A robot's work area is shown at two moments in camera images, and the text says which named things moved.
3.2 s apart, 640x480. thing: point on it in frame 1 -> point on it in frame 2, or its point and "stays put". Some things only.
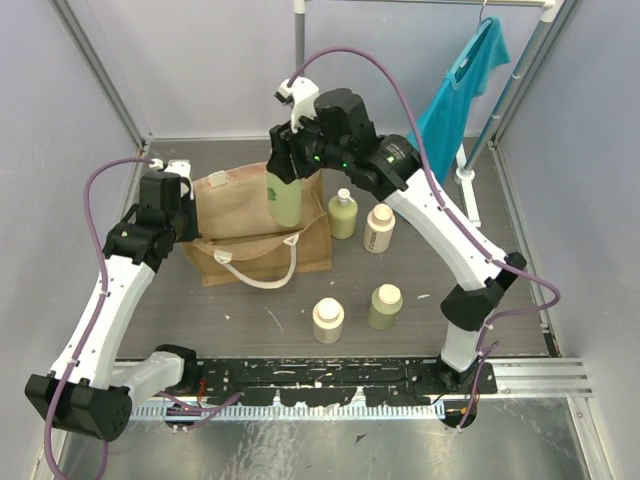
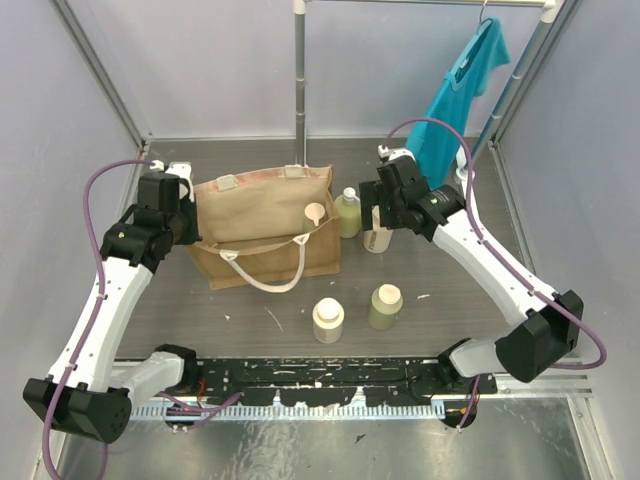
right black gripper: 284,146 -> 370,196
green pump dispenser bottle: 284,200 -> 313,212
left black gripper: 187,220 stays put
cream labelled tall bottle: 379,229 stays put
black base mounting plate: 386,381 stays put
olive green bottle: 385,305 stays put
